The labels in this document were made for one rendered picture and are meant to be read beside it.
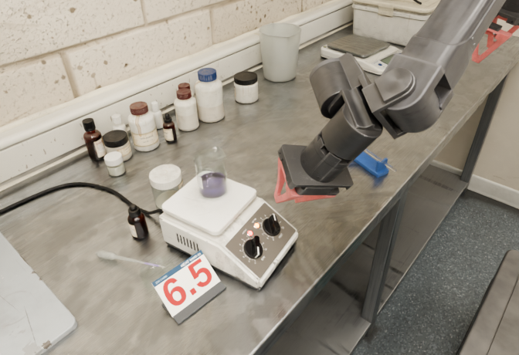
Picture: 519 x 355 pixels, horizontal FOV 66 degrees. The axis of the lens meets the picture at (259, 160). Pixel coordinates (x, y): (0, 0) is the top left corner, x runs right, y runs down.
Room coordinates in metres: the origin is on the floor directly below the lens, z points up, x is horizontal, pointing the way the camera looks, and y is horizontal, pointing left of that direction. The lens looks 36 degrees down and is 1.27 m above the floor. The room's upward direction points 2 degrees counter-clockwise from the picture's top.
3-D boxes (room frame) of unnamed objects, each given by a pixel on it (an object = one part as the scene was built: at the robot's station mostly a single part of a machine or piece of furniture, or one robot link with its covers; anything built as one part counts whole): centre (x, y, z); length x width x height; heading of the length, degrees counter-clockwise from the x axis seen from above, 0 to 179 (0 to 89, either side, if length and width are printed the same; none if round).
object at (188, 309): (0.38, 0.11, 0.77); 0.09 x 0.06 x 0.04; 133
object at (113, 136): (0.77, 0.32, 0.78); 0.05 x 0.05 x 0.06
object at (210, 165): (0.53, 0.08, 0.87); 0.06 x 0.05 x 0.08; 157
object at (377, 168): (0.71, -0.24, 0.77); 0.10 x 0.03 x 0.04; 29
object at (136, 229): (0.52, 0.22, 0.78); 0.03 x 0.03 x 0.07
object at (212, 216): (0.51, 0.08, 0.83); 0.12 x 0.12 x 0.01; 57
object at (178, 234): (0.49, 0.06, 0.79); 0.22 x 0.13 x 0.08; 57
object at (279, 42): (1.22, -0.07, 0.82); 0.18 x 0.13 x 0.15; 16
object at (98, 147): (0.77, 0.38, 0.80); 0.04 x 0.04 x 0.10
